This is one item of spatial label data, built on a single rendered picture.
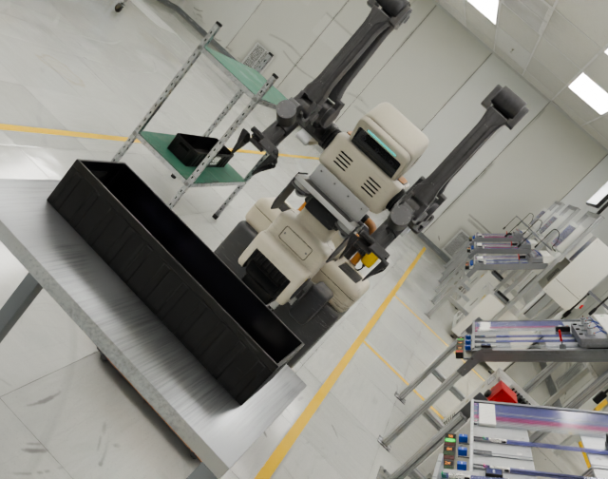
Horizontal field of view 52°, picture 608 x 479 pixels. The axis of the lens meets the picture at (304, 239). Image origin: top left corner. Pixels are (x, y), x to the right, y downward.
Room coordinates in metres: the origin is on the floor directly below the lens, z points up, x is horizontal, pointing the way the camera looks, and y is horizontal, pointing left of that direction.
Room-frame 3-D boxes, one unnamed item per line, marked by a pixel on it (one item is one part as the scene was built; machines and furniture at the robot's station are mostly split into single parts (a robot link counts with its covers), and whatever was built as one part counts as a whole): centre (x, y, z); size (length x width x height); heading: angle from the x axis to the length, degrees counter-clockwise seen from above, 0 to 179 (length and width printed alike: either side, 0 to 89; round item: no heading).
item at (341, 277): (2.37, -0.04, 0.59); 0.55 x 0.34 x 0.83; 81
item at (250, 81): (3.75, 0.83, 0.55); 0.91 x 0.46 x 1.10; 173
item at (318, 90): (1.86, 0.26, 1.40); 0.11 x 0.06 x 0.43; 81
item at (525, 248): (8.16, -2.33, 0.95); 1.37 x 0.82 x 1.90; 83
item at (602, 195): (6.74, -2.00, 2.10); 0.58 x 0.14 x 0.41; 173
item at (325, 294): (2.11, -0.06, 0.68); 0.28 x 0.27 x 0.25; 81
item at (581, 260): (6.73, -2.14, 0.95); 1.36 x 0.82 x 1.90; 83
